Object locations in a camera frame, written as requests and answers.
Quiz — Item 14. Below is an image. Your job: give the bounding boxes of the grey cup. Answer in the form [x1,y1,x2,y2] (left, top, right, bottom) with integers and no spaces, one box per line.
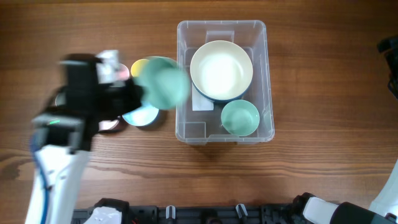
[55,92,66,106]

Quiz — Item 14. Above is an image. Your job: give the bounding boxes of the pink bowl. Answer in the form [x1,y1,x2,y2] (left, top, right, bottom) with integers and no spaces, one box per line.
[99,116,120,132]

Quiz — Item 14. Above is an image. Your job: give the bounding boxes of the white paper label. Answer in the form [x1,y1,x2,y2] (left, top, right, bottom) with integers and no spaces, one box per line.
[192,85,214,111]

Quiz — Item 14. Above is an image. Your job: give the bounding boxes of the large dark blue bowl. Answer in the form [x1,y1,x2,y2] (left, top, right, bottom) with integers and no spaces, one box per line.
[192,82,251,103]

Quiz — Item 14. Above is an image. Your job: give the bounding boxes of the clear plastic storage bin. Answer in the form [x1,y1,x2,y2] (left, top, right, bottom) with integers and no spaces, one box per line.
[175,20,275,145]

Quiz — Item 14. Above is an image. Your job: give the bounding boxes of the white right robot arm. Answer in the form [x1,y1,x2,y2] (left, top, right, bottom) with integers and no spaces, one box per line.
[287,165,397,224]

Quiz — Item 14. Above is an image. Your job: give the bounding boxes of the green bowl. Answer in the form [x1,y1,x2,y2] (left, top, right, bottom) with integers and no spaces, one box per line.
[221,100,260,136]
[135,56,191,110]

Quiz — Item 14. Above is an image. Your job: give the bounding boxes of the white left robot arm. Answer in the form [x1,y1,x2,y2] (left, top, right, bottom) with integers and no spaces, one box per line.
[25,50,144,223]

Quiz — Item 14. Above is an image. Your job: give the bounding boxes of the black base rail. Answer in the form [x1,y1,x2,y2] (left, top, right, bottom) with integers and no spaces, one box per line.
[73,203,299,224]

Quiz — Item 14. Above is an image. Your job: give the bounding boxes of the pink cup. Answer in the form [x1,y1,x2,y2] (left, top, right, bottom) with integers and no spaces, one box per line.
[118,63,130,80]

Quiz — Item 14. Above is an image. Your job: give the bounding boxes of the yellow cup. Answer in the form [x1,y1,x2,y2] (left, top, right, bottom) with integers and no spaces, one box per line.
[130,58,149,78]

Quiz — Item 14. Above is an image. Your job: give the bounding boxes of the large cream bowl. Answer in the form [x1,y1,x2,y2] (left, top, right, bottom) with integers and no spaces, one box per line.
[190,40,254,99]

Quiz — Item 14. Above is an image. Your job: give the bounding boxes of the light blue bowl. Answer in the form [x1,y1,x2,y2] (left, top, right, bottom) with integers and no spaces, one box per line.
[122,101,159,127]

